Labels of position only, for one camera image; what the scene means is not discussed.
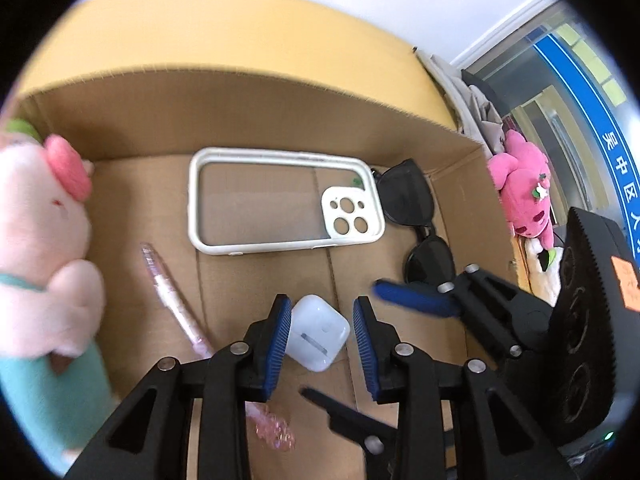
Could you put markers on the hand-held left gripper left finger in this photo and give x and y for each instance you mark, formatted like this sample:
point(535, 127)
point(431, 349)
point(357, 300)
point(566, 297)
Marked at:
point(277, 345)

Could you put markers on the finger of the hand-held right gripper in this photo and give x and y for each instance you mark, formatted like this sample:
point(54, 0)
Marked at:
point(415, 297)
point(345, 417)

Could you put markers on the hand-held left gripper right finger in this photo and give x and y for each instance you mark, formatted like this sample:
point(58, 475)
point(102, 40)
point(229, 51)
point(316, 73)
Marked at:
point(365, 350)

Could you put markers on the white earbuds case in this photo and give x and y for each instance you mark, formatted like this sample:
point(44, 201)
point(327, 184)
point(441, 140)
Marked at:
point(320, 330)

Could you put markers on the black sunglasses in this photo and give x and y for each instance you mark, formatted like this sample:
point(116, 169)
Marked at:
point(405, 195)

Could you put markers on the brown cardboard box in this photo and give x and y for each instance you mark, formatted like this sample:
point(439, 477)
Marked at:
point(150, 110)

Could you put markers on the pink pig plush toy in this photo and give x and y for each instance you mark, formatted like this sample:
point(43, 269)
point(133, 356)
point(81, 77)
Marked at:
point(40, 210)

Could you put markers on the white plush toy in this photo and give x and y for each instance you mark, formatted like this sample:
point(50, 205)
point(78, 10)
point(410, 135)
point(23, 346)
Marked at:
point(542, 270)

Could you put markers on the pink glitter pen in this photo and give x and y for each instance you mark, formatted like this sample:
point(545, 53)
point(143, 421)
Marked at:
point(167, 290)

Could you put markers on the white clear phone case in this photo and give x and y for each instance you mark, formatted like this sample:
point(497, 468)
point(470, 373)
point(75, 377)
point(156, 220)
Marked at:
point(327, 200)

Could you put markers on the magenta plush toy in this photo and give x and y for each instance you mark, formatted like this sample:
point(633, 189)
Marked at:
point(525, 185)

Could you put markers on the beige cloth bag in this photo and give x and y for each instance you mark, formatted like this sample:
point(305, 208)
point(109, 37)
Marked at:
point(465, 105)

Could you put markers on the blue curved banner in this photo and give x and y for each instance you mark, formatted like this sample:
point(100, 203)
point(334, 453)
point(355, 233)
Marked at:
point(590, 100)

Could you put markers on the yellow sticky note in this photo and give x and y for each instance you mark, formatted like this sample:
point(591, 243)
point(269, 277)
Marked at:
point(582, 51)
point(565, 34)
point(614, 91)
point(602, 70)

